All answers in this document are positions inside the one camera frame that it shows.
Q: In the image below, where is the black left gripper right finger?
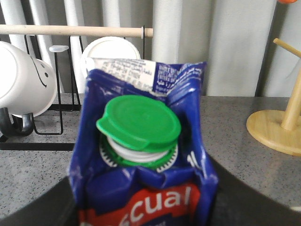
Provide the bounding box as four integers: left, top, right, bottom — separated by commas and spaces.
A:
207, 157, 301, 226

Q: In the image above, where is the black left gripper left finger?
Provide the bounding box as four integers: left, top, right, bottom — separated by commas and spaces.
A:
0, 177, 79, 226

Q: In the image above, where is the blue Pascual milk carton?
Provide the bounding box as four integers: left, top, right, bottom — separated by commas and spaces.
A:
69, 57, 218, 226

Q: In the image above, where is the wooden mug tree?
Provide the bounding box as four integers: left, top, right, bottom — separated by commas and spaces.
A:
246, 38, 301, 157

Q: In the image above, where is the white smiley mug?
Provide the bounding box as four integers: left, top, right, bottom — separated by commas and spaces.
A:
0, 41, 58, 137

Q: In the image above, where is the black metal mug rack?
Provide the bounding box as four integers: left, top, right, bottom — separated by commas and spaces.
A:
0, 24, 153, 151

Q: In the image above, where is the grey curtain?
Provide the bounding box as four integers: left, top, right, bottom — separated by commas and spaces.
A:
0, 0, 301, 97

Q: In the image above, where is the white ribbed mug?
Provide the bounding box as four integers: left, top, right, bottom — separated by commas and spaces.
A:
80, 36, 141, 78

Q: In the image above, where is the orange enamel mug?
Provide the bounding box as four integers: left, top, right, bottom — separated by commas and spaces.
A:
278, 0, 297, 4

